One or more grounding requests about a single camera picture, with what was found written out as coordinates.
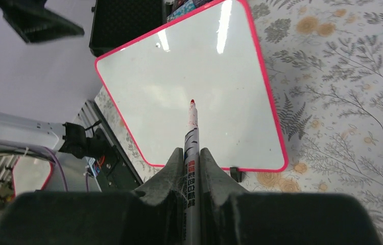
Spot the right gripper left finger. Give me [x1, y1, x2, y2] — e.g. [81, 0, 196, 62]
[0, 148, 183, 244]

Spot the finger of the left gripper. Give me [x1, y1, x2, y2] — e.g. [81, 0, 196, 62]
[0, 0, 85, 43]

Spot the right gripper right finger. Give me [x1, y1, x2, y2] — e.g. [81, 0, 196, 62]
[200, 148, 383, 244]

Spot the red whiteboard marker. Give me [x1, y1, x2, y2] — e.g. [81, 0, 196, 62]
[182, 100, 201, 244]

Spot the pink framed whiteboard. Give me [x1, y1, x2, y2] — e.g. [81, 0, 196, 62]
[94, 1, 289, 173]
[12, 156, 53, 197]

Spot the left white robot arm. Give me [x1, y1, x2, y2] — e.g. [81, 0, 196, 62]
[0, 1, 88, 160]

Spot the black poker chip case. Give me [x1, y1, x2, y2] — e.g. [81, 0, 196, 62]
[88, 0, 219, 58]

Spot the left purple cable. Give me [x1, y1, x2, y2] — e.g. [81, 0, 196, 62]
[0, 138, 68, 193]

